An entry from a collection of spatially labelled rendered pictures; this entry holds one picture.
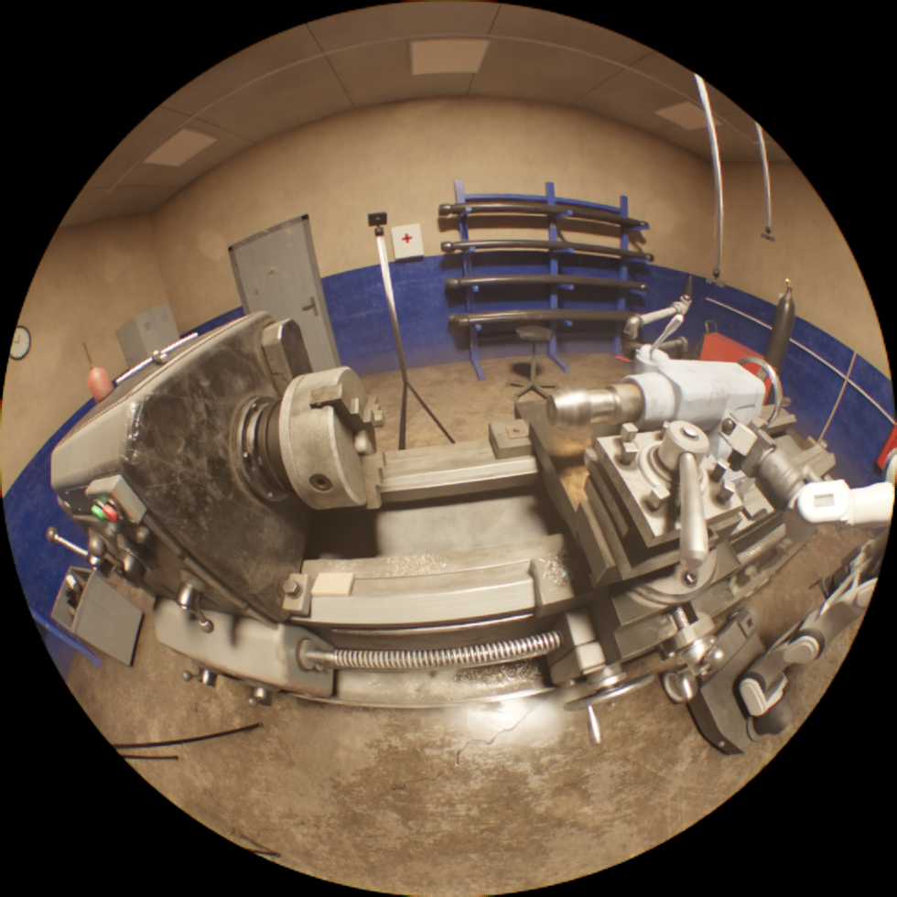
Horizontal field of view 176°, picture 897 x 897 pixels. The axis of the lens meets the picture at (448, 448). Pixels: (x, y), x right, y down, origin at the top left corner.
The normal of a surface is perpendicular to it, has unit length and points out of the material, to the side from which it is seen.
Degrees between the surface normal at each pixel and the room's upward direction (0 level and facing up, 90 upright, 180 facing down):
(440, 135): 90
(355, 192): 90
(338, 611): 36
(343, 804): 0
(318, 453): 66
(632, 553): 0
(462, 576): 0
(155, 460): 90
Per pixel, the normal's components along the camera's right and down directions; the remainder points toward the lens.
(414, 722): -0.10, -0.78
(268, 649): -0.04, -0.33
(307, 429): -0.01, -0.05
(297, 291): 0.07, 0.62
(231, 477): 0.99, -0.13
